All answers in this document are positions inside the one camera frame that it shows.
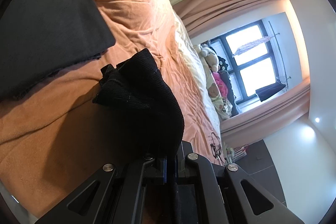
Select black pants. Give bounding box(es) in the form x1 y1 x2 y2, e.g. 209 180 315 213
93 48 185 159

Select pink clothing pile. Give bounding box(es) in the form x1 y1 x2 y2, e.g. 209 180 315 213
213 72 228 98

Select striped rack on cabinet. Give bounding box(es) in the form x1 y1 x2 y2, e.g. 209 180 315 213
226 145 248 164

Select right pink curtain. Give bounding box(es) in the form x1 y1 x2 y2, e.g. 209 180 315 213
220 77 310 148

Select orange bed blanket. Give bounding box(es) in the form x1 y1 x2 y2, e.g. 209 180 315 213
1 0 224 217

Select teddy bear print pillow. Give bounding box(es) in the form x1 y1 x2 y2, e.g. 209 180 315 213
201 59 232 121

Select hanging black garment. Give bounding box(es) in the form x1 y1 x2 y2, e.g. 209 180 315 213
256 81 286 102

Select black framed window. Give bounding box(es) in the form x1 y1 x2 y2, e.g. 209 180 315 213
207 20 280 105

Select hanging patterned garment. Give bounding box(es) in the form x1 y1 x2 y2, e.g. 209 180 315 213
232 36 272 57

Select folded black garment left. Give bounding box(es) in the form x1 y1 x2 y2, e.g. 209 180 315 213
1 0 116 99

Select black cables on bed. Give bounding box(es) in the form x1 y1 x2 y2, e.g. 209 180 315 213
209 131 224 164

